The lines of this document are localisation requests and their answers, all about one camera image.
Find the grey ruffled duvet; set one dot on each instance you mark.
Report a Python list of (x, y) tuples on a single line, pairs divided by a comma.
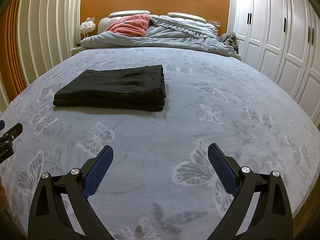
[(166, 31)]

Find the white flower lamp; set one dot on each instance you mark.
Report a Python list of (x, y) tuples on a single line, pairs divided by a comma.
[(87, 26)]

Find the grey clothes pile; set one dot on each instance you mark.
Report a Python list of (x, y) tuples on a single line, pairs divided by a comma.
[(229, 39)]

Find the pink blanket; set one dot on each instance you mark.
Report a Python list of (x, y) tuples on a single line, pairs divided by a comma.
[(131, 26)]

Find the white wardrobe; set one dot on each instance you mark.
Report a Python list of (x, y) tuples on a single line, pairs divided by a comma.
[(280, 39)]

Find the white nightstand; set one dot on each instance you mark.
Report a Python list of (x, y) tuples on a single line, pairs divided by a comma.
[(75, 50)]

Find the cream pleated curtain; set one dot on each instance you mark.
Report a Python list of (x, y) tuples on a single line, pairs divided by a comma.
[(36, 35)]

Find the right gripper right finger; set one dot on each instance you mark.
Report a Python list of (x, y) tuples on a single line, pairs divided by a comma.
[(260, 208)]

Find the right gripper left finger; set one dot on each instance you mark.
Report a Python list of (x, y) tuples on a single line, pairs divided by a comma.
[(60, 208)]

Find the grey butterfly bedspread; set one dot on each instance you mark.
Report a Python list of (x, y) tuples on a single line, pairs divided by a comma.
[(161, 184)]

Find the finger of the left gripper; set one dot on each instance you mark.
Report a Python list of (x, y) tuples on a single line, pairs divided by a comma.
[(6, 148)]

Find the black pants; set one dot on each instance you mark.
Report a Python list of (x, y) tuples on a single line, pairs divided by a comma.
[(140, 88)]

